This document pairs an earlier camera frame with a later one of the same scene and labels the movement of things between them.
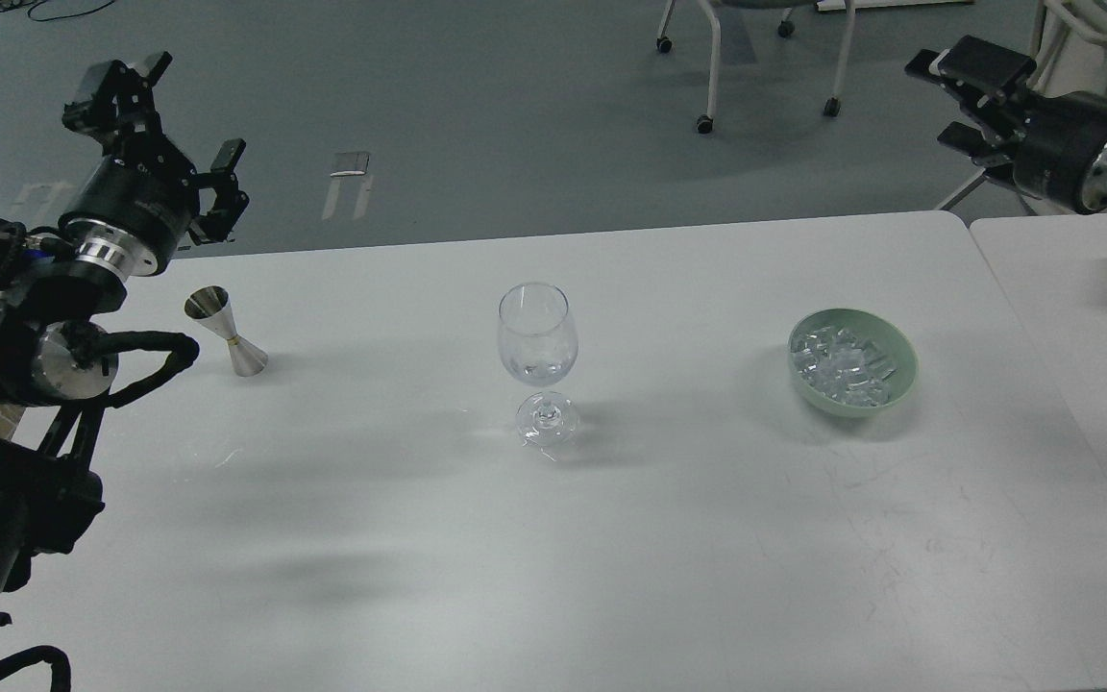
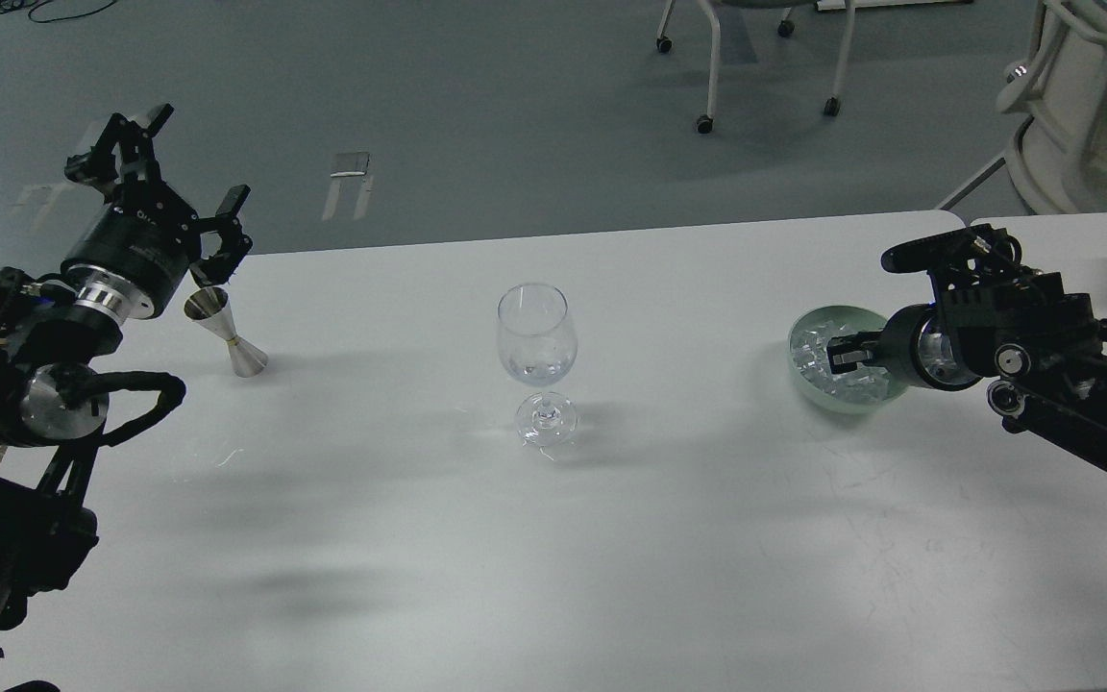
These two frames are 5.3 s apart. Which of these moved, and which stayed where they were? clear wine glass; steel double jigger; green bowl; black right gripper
Moved: black right gripper
Stayed: steel double jigger; green bowl; clear wine glass
